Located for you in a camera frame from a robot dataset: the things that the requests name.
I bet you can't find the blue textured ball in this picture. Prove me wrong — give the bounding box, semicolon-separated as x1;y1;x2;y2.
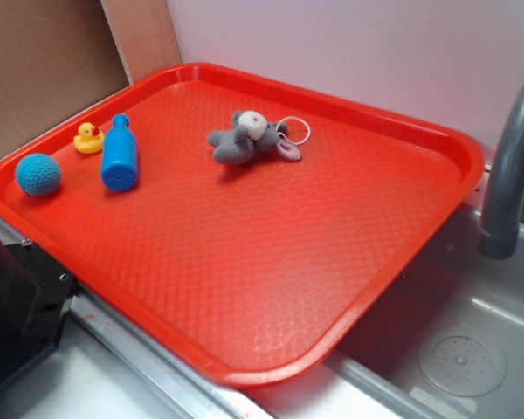
15;154;62;197

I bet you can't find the blue plastic toy bottle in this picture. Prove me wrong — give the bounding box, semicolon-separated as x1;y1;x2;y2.
100;113;138;192

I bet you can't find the grey plush mouse toy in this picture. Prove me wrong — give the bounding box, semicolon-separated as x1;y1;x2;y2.
207;110;312;165

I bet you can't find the grey plastic toy sink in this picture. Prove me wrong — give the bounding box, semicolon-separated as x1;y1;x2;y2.
250;184;524;418

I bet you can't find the brown cardboard panel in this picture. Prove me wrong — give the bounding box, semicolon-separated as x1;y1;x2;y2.
0;1;181;160

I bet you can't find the red plastic serving tray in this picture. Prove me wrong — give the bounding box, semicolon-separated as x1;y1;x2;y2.
0;64;484;388

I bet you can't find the grey toy sink faucet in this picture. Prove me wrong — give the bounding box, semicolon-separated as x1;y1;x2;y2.
478;86;524;260

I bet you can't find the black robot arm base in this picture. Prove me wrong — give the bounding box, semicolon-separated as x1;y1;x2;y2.
0;239;74;392

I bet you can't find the yellow rubber duck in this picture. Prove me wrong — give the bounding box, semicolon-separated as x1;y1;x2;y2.
72;122;105;154

